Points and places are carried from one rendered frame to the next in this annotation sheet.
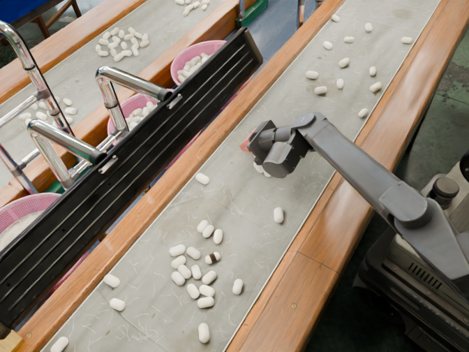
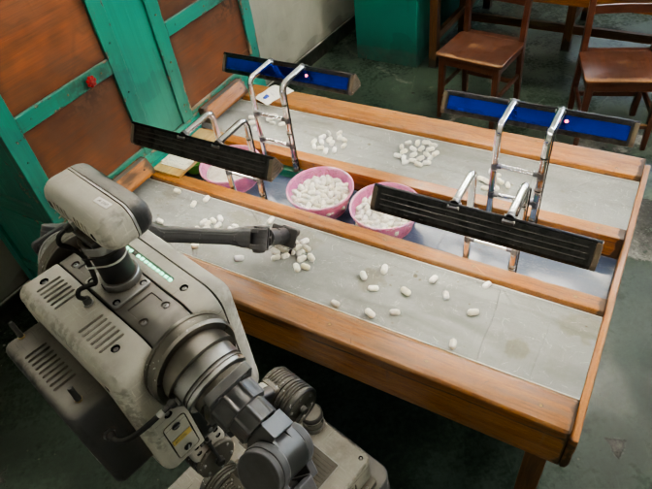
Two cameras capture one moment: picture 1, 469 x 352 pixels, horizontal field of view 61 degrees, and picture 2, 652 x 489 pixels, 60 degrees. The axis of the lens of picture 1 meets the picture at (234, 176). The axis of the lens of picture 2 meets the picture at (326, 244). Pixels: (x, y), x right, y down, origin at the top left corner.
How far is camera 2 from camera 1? 1.81 m
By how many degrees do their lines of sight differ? 56
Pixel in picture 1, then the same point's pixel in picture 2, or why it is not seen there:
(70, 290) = (201, 184)
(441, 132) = not seen: outside the picture
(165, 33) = (440, 173)
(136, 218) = (240, 197)
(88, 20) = (441, 126)
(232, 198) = not seen: hidden behind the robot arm
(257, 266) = (207, 253)
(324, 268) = not seen: hidden behind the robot
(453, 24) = (486, 387)
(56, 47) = (402, 121)
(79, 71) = (380, 142)
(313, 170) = (277, 276)
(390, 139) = (299, 314)
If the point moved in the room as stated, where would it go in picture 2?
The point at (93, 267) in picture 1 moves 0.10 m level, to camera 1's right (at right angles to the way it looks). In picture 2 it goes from (212, 188) to (211, 205)
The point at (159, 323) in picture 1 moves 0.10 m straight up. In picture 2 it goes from (182, 221) to (175, 202)
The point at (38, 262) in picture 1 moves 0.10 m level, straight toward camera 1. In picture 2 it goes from (148, 137) to (126, 151)
